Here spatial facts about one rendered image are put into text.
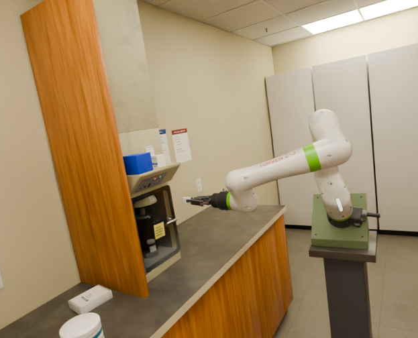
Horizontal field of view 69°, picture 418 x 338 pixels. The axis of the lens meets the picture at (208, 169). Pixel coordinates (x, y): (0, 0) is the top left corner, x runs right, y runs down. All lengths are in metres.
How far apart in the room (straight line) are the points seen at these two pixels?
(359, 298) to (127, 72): 1.69
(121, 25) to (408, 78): 3.19
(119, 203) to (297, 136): 3.19
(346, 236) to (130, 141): 1.23
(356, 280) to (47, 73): 1.88
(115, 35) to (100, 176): 0.67
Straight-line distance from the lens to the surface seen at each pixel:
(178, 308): 1.44
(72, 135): 1.60
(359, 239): 1.80
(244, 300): 2.05
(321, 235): 1.82
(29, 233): 1.77
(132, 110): 1.60
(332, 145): 1.30
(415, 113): 4.09
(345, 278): 1.90
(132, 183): 1.47
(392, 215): 4.33
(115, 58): 1.60
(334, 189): 1.65
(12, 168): 1.72
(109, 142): 1.40
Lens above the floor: 1.70
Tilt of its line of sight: 9 degrees down
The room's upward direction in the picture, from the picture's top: 9 degrees counter-clockwise
